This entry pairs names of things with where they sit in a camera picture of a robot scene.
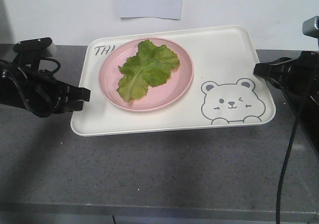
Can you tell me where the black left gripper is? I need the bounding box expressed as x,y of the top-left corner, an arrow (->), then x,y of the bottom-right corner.
0,59 -> 90,117

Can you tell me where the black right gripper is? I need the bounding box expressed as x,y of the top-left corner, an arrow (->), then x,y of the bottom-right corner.
253,51 -> 319,92

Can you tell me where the cream bear serving tray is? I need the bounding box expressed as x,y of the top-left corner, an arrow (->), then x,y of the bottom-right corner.
70,25 -> 276,136

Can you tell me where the green lettuce leaf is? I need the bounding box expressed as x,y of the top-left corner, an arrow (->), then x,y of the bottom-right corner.
117,39 -> 180,103

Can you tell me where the pink round plate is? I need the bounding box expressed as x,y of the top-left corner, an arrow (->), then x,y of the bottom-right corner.
98,37 -> 194,112

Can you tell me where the white paper sheet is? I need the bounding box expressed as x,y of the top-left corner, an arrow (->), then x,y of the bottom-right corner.
117,0 -> 183,20

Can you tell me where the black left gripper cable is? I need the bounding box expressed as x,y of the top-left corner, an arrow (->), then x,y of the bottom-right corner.
4,56 -> 62,118

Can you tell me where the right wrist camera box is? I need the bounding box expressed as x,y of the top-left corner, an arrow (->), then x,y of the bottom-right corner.
302,16 -> 319,39

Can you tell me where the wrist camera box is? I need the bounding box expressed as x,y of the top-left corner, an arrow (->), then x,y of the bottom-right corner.
13,37 -> 56,68
302,16 -> 319,39

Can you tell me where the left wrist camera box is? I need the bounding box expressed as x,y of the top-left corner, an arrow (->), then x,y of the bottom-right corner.
13,37 -> 56,68

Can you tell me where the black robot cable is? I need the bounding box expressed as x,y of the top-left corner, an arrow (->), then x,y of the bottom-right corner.
275,67 -> 319,224

